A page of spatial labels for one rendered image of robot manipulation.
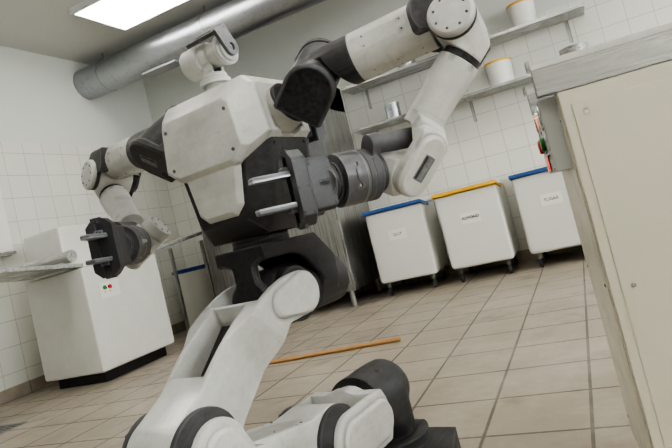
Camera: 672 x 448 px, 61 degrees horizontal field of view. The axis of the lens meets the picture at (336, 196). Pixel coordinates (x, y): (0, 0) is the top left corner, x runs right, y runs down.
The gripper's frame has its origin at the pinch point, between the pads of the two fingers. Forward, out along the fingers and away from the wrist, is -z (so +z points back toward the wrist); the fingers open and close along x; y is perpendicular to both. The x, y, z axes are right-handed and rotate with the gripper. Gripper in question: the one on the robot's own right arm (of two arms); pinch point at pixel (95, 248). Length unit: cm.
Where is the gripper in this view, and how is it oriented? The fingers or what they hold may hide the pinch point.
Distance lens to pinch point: 121.3
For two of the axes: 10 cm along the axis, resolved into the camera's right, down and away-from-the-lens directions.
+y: 9.7, -2.4, -0.5
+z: 0.6, 0.4, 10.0
